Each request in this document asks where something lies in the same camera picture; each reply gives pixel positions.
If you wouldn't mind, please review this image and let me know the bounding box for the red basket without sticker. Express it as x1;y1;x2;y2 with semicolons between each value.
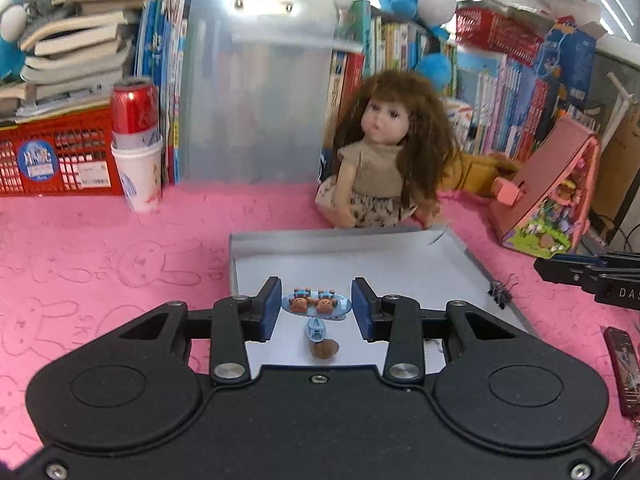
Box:
455;5;546;68

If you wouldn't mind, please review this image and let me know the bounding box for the stack of worn books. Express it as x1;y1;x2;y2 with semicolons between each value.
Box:
0;0;146;123

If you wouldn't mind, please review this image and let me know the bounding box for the translucent plastic clipboard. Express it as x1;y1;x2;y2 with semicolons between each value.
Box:
178;0;335;186

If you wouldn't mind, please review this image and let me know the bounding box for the grey shallow cardboard box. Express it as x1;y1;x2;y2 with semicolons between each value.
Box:
229;225;540;376

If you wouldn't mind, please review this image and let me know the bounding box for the white illustrated carton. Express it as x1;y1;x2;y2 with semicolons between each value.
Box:
444;99;475;153

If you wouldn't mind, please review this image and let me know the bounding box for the red drink can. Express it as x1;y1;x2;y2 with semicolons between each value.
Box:
110;77;163;151

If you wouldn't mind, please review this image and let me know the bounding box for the black cable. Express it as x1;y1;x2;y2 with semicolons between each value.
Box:
590;210;633;252

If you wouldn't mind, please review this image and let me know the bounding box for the doll with brown curly hair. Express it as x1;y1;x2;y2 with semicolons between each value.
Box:
315;71;458;231

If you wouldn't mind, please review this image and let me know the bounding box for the pink bunny print towel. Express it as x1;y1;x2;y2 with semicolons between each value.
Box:
0;182;640;466

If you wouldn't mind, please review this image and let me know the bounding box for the blue carton box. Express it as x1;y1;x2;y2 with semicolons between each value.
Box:
532;15;608;121

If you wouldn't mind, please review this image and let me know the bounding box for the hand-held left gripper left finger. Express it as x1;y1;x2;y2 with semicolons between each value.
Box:
117;276;282;385

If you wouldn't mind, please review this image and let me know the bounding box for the yellow plush toy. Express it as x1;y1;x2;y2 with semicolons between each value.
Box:
440;152;523;198

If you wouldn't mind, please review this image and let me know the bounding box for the white paper cup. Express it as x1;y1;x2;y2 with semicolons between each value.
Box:
111;139;165;213

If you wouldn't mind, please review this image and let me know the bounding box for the red basket with round sticker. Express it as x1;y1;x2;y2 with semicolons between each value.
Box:
0;105;126;197

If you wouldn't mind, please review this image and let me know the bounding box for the row of colourful books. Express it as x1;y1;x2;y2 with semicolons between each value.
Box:
325;2;551;161

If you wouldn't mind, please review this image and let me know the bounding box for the blue bear toy plate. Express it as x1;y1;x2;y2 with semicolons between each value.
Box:
281;287;351;322

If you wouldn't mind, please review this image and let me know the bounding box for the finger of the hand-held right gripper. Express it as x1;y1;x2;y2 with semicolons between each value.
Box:
534;252;640;285
584;266;640;291

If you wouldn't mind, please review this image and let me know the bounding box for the small blue white plush toy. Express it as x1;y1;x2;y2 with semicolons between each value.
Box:
0;0;38;83

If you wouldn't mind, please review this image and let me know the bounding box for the pink triangular toy house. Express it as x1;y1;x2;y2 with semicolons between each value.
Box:
489;117;603;253

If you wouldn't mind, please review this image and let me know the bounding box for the row of thin blue books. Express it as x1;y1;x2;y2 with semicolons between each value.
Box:
135;0;191;186

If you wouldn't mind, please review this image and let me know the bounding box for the phone in red case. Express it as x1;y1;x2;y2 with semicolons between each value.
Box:
603;326;640;417

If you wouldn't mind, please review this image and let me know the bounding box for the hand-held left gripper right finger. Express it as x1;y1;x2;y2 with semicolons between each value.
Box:
351;277;518;386

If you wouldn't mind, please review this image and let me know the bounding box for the white pipe rack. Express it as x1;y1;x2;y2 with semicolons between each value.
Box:
597;72;640;161

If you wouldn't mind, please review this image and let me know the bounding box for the small black binder clip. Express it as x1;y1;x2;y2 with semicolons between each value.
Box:
487;275;518;308

